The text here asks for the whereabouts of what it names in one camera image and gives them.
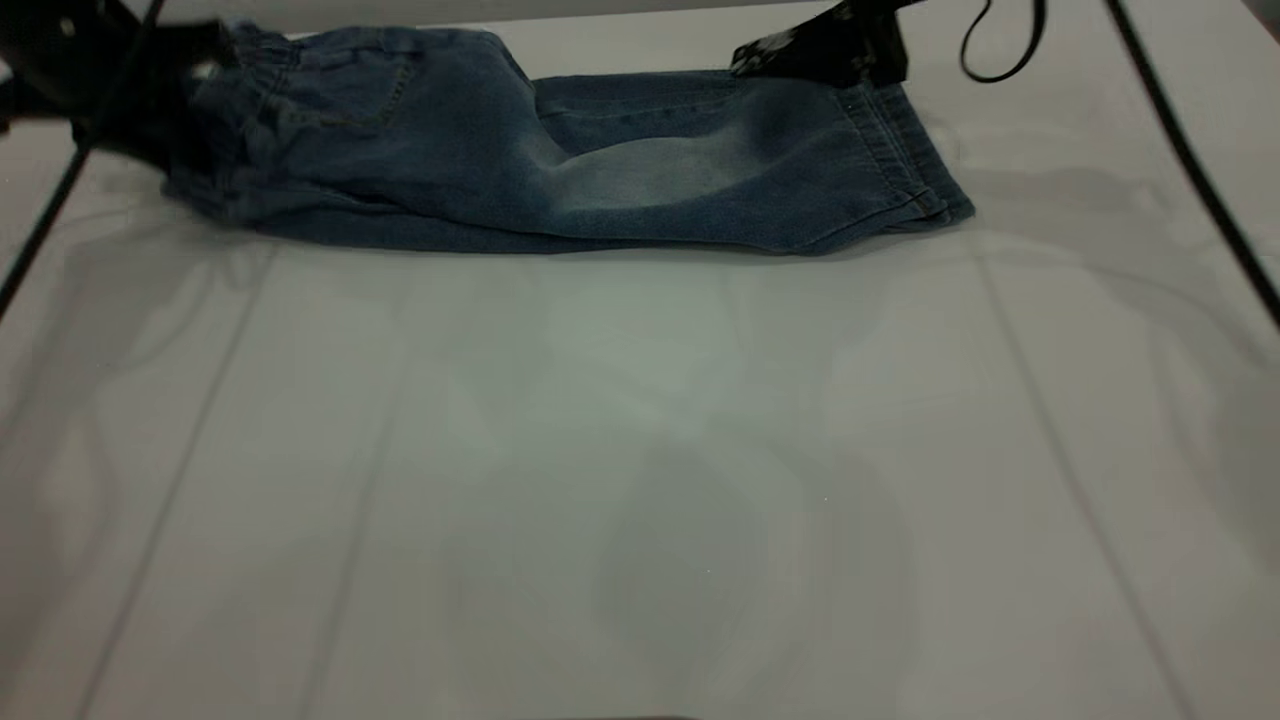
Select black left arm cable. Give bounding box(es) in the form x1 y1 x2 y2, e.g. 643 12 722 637
0 0 169 319

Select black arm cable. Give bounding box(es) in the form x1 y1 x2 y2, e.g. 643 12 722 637
960 0 1048 84
1105 0 1280 326
0 0 169 319

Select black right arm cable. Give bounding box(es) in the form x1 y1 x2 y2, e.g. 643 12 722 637
960 0 1048 84
1105 0 1280 326

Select blue denim shorts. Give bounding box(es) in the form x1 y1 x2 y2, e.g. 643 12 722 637
160 22 976 256

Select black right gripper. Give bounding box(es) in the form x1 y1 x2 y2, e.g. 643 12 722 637
730 0 909 86

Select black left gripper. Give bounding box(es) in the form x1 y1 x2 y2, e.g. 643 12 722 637
0 0 239 171

